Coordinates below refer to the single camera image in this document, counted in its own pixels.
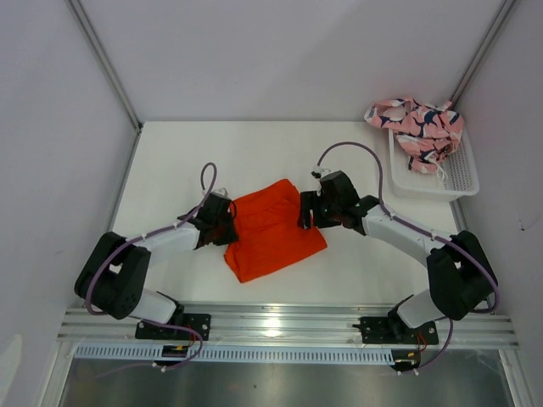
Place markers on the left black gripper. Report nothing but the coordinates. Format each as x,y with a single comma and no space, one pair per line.
231,236

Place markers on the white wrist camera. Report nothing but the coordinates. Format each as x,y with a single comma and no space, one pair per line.
320,173
221,192

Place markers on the slotted cable duct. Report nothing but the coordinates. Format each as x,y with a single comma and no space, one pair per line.
250,354

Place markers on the white plastic basket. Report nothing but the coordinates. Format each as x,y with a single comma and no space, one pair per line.
457,179

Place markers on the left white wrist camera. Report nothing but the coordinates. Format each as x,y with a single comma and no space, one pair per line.
221,192

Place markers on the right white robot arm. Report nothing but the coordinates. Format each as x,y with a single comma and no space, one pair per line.
459,274

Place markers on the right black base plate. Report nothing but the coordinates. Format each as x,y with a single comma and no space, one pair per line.
392,330

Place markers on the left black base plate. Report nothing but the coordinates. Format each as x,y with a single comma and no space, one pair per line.
185,327

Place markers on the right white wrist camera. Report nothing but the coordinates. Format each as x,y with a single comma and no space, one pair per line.
320,173

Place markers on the aluminium mounting rail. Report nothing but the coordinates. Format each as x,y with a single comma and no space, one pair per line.
287,325

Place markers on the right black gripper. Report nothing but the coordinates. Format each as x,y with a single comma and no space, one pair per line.
310,200

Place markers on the pink patterned shorts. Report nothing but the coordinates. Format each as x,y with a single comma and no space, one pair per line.
426,133

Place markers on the orange shorts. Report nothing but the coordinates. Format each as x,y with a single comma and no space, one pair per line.
269,238

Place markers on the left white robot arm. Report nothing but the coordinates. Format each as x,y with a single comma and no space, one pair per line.
112,281

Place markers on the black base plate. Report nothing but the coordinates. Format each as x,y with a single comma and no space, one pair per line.
185,327
392,330

